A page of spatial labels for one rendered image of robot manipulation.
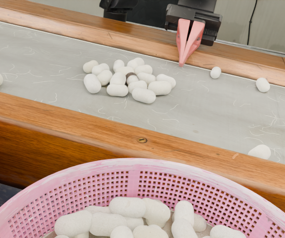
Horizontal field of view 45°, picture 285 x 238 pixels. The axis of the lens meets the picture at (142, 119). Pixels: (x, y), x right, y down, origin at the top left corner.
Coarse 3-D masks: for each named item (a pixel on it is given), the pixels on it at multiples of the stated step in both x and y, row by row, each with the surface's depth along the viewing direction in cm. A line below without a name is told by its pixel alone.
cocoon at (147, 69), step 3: (138, 66) 56; (141, 66) 56; (144, 66) 56; (147, 66) 57; (150, 66) 57; (135, 69) 56; (138, 69) 56; (141, 69) 56; (144, 69) 56; (147, 69) 56; (150, 69) 57; (135, 72) 56; (138, 72) 56; (144, 72) 56; (147, 72) 56; (150, 72) 57
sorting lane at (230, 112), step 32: (0, 32) 65; (32, 32) 68; (0, 64) 53; (32, 64) 55; (64, 64) 57; (160, 64) 64; (32, 96) 46; (64, 96) 47; (96, 96) 49; (128, 96) 50; (160, 96) 52; (192, 96) 54; (224, 96) 56; (256, 96) 58; (160, 128) 44; (192, 128) 45; (224, 128) 47; (256, 128) 48
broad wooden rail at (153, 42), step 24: (0, 0) 75; (24, 0) 78; (24, 24) 70; (48, 24) 69; (72, 24) 69; (96, 24) 71; (120, 24) 74; (120, 48) 67; (144, 48) 67; (168, 48) 67; (216, 48) 70; (240, 48) 73; (240, 72) 65; (264, 72) 65
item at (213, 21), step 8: (168, 8) 62; (184, 8) 62; (192, 8) 62; (200, 16) 62; (208, 16) 62; (216, 16) 61; (168, 24) 67; (176, 24) 67; (208, 24) 64; (216, 24) 62; (216, 32) 65
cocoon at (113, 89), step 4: (112, 84) 49; (116, 84) 49; (108, 88) 49; (112, 88) 49; (116, 88) 49; (120, 88) 49; (124, 88) 49; (108, 92) 49; (112, 92) 49; (116, 92) 49; (120, 92) 49; (124, 92) 49
